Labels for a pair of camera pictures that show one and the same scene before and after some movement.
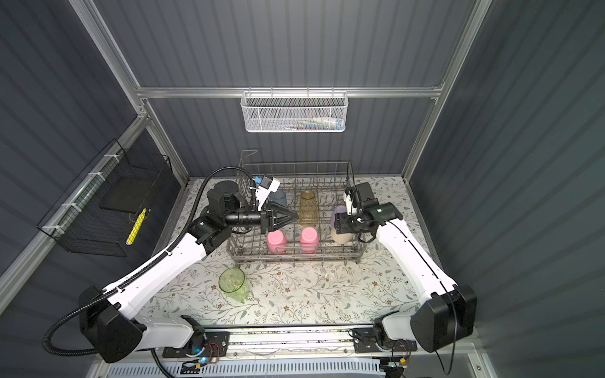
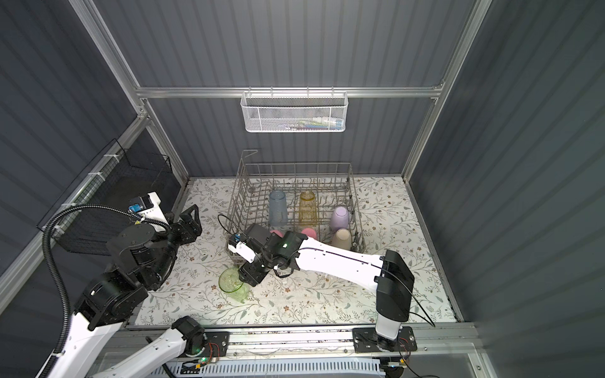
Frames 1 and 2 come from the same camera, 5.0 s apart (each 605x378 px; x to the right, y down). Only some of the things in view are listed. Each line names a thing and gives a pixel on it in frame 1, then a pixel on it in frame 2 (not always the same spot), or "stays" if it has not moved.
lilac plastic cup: (339, 209) stays
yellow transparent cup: (308, 216) stays
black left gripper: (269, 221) to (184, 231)
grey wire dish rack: (312, 191) stays
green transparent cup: (231, 281) stays
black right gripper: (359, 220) to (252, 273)
